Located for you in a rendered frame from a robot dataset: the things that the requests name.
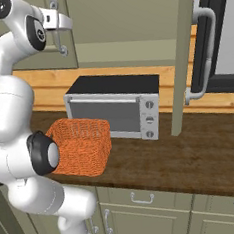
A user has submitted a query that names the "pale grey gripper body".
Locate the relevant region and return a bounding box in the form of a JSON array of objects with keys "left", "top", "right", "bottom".
[{"left": 55, "top": 10, "right": 74, "bottom": 32}]

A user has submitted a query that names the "green tall cabinet side panel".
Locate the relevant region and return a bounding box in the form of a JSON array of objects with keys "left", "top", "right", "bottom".
[{"left": 159, "top": 0, "right": 211, "bottom": 137}]

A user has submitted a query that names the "orange woven basket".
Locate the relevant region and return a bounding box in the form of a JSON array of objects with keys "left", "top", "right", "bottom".
[{"left": 43, "top": 114, "right": 116, "bottom": 181}]

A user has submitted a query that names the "green base cabinet door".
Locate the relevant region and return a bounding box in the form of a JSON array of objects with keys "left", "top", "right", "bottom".
[
  {"left": 98, "top": 195, "right": 194, "bottom": 234},
  {"left": 24, "top": 182, "right": 107, "bottom": 234},
  {"left": 185, "top": 207, "right": 234, "bottom": 234}
]

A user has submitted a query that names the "silver toaster oven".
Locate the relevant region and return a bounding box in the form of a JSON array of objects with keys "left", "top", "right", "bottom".
[{"left": 61, "top": 68, "right": 166, "bottom": 148}]

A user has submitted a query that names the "black framed glass door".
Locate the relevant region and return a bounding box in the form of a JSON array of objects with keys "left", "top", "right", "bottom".
[{"left": 182, "top": 0, "right": 234, "bottom": 98}]

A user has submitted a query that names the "green drawer front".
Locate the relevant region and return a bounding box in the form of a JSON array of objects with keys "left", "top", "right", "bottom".
[
  {"left": 95, "top": 178, "right": 195, "bottom": 219},
  {"left": 191, "top": 190, "right": 234, "bottom": 225}
]

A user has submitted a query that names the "silver wall cabinet handle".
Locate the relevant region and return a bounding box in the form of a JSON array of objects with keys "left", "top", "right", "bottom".
[{"left": 48, "top": 0, "right": 69, "bottom": 58}]

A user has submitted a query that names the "wide green wall cabinet door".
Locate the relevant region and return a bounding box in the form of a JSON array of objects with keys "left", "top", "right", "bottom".
[{"left": 64, "top": 0, "right": 186, "bottom": 49}]

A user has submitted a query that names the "grey curved door handle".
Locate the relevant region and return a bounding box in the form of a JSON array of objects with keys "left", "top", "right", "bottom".
[{"left": 176, "top": 5, "right": 224, "bottom": 106}]

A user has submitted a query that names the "silver base cabinet handle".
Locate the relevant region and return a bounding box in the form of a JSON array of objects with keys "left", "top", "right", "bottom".
[
  {"left": 89, "top": 216, "right": 100, "bottom": 234},
  {"left": 102, "top": 208, "right": 114, "bottom": 234}
]

